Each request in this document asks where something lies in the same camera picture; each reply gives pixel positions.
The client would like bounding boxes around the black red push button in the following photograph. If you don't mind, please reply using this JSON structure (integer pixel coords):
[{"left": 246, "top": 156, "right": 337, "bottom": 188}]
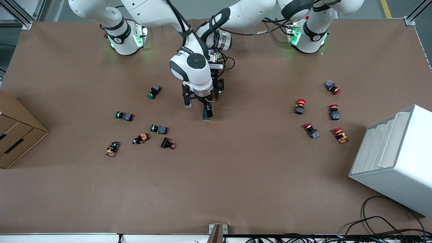
[{"left": 160, "top": 137, "right": 177, "bottom": 150}]

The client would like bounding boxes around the brown cardboard box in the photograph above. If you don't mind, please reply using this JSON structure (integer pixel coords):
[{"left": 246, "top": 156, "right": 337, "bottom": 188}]
[{"left": 0, "top": 89, "right": 50, "bottom": 169}]

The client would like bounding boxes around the white stepped storage bin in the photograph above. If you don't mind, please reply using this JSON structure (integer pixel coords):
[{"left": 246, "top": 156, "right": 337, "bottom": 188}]
[{"left": 348, "top": 104, "right": 432, "bottom": 217}]

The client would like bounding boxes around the white table edge rail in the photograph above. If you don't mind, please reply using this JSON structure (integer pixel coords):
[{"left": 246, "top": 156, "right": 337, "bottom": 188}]
[{"left": 0, "top": 233, "right": 432, "bottom": 243}]

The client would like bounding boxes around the aluminium frame post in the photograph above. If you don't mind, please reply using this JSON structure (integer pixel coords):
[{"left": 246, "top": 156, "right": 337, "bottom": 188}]
[
  {"left": 404, "top": 0, "right": 432, "bottom": 26},
  {"left": 0, "top": 0, "right": 46, "bottom": 30}
]

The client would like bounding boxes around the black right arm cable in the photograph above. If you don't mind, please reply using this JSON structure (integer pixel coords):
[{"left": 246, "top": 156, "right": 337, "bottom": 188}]
[{"left": 164, "top": 0, "right": 208, "bottom": 56}]

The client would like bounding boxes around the black selector switch orange block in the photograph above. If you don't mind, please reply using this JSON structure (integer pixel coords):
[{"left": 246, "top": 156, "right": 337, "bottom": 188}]
[
  {"left": 132, "top": 133, "right": 150, "bottom": 145},
  {"left": 105, "top": 141, "right": 120, "bottom": 158}
]

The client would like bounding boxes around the green load switch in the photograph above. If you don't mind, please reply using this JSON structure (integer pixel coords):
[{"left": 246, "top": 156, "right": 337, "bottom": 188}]
[{"left": 202, "top": 101, "right": 213, "bottom": 121}]

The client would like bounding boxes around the black looped cable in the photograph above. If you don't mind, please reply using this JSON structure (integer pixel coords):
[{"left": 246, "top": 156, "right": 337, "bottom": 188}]
[{"left": 361, "top": 196, "right": 426, "bottom": 237}]

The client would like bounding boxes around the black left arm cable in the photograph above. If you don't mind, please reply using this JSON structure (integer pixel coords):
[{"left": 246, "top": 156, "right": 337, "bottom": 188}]
[{"left": 216, "top": 17, "right": 297, "bottom": 73}]

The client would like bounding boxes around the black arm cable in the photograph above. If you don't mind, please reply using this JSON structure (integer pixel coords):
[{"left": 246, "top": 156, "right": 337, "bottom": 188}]
[
  {"left": 164, "top": 0, "right": 208, "bottom": 56},
  {"left": 216, "top": 17, "right": 297, "bottom": 73}
]

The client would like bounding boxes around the brown table cover sheet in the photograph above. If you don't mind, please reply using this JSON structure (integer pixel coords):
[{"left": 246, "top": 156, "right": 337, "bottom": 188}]
[{"left": 0, "top": 17, "right": 432, "bottom": 236}]

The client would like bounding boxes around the black cable bundle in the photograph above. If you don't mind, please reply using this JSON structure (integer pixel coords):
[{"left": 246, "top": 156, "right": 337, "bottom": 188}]
[{"left": 236, "top": 216, "right": 432, "bottom": 243}]

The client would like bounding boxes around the metal mounting bracket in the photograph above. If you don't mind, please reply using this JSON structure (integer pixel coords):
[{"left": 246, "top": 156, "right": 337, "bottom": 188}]
[{"left": 209, "top": 224, "right": 228, "bottom": 243}]

